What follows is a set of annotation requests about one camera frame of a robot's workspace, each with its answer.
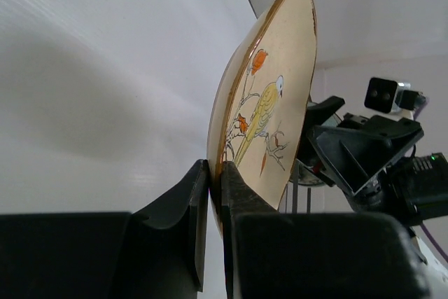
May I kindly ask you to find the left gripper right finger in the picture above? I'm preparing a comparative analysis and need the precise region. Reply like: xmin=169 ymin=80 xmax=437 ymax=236
xmin=220 ymin=162 xmax=431 ymax=298

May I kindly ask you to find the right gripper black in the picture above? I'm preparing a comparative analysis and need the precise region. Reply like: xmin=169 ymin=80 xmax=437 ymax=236
xmin=295 ymin=96 xmax=447 ymax=225

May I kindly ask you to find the beige bird plate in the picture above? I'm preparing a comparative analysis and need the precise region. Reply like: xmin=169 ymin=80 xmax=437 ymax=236
xmin=206 ymin=0 xmax=318 ymax=228

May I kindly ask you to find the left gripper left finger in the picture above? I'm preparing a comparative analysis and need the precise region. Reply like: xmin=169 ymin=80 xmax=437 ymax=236
xmin=1 ymin=160 xmax=209 ymax=298

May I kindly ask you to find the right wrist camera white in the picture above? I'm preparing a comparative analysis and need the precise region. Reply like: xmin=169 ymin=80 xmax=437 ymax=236
xmin=364 ymin=77 xmax=428 ymax=114

